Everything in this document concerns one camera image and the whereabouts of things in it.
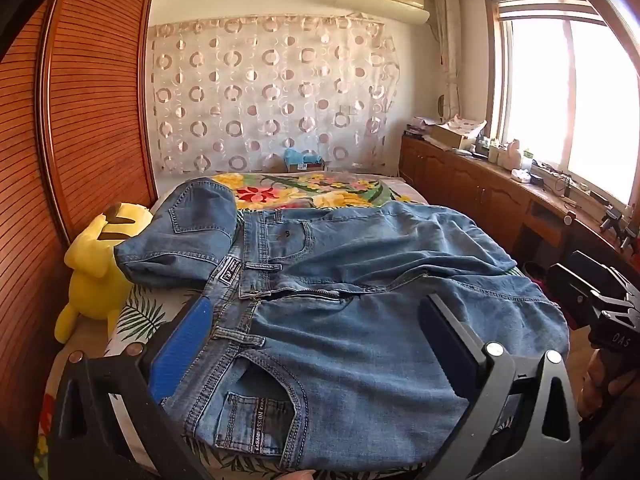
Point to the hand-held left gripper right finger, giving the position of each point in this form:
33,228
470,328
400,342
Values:
445,345

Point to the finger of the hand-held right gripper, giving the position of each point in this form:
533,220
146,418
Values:
570,285

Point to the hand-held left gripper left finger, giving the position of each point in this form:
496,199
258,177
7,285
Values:
182,345

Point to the blue denim pants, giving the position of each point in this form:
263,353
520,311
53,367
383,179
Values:
350,335
190,240

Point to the person's right hand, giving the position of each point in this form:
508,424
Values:
600,380

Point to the black clamp device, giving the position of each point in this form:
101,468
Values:
620,227

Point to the yellow plush toy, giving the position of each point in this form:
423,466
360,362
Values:
90,280

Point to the white tissue pack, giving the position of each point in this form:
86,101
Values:
520,176

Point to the wooden window cabinet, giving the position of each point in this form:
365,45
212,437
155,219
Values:
475,185

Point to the floral bed blanket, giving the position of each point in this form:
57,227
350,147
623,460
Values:
280,190

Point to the cardboard box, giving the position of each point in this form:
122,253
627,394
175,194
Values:
452,136

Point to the wooden framed window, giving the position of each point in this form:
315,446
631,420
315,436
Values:
540,85

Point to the blue plush toy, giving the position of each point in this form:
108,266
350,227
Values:
302,159

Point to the wooden louvered wardrobe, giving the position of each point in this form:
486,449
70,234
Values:
90,110

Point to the circle patterned sheer curtain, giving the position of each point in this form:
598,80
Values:
260,100

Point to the cream window curtain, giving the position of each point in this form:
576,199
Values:
447,55

